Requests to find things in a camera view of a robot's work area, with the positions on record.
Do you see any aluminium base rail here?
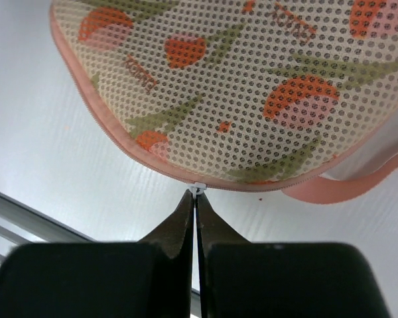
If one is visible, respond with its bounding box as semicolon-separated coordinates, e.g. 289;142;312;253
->
0;185;203;299

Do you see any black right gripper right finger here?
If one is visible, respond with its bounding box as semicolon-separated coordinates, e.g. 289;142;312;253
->
196;195;389;317

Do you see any floral mesh laundry bag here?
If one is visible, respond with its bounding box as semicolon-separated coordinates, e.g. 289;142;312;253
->
50;1;398;204

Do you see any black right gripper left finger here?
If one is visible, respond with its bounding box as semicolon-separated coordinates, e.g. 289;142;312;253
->
0;191;194;317

